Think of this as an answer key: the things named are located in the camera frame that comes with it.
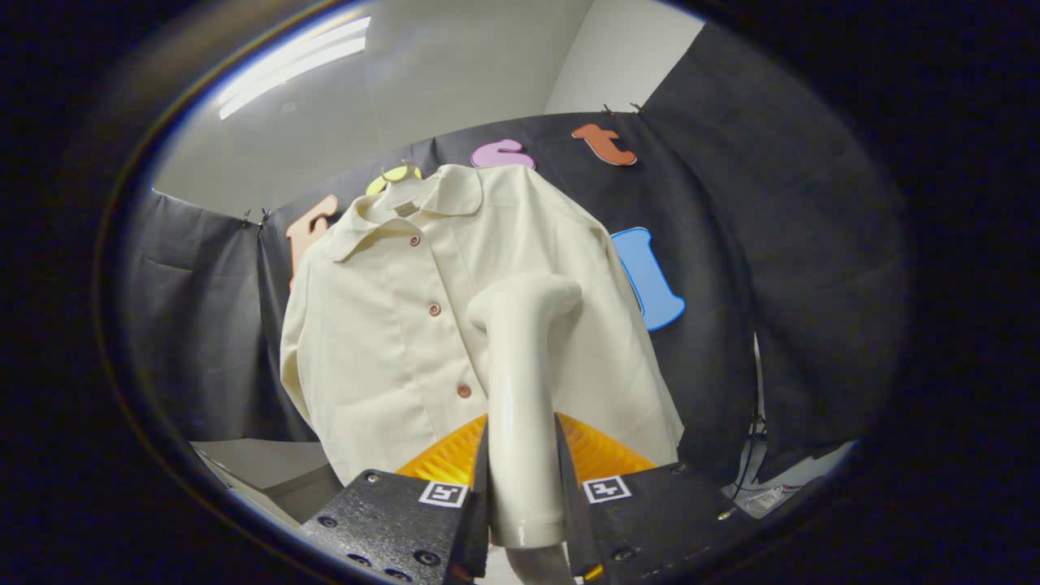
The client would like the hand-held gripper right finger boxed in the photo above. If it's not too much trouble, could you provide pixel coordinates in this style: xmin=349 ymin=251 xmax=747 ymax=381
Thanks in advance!
xmin=555 ymin=412 xmax=761 ymax=583

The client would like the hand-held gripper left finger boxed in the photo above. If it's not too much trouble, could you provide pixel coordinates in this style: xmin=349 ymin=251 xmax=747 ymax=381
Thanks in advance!
xmin=299 ymin=413 xmax=491 ymax=585

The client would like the white garment steamer with hose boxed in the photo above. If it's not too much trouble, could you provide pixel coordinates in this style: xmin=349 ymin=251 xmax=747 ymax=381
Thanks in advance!
xmin=466 ymin=273 xmax=583 ymax=585

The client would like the cream button shirt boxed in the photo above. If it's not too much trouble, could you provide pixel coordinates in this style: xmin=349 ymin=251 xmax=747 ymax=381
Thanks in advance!
xmin=279 ymin=164 xmax=686 ymax=487

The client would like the white clothes hanger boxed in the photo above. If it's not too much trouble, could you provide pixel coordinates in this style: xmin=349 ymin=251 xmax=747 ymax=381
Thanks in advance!
xmin=380 ymin=161 xmax=425 ymax=218

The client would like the small white packet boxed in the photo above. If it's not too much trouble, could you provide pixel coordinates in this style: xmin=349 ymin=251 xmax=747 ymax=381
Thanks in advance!
xmin=742 ymin=484 xmax=804 ymax=518

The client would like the grey top white cabinet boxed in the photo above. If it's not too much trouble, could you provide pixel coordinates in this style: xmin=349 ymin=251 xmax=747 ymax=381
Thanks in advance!
xmin=191 ymin=439 xmax=347 ymax=531

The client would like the white stand pole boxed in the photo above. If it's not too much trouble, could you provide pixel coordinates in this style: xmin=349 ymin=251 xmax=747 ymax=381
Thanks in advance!
xmin=751 ymin=331 xmax=766 ymax=425

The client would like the black backdrop cloth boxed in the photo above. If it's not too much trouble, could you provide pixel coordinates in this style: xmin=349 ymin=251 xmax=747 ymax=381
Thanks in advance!
xmin=122 ymin=24 xmax=911 ymax=490

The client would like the ceiling light panel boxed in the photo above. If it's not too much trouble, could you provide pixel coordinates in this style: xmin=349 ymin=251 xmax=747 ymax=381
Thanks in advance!
xmin=217 ymin=16 xmax=373 ymax=122

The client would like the black cable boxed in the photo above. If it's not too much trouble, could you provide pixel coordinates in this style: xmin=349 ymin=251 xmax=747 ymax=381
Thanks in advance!
xmin=729 ymin=413 xmax=771 ymax=502

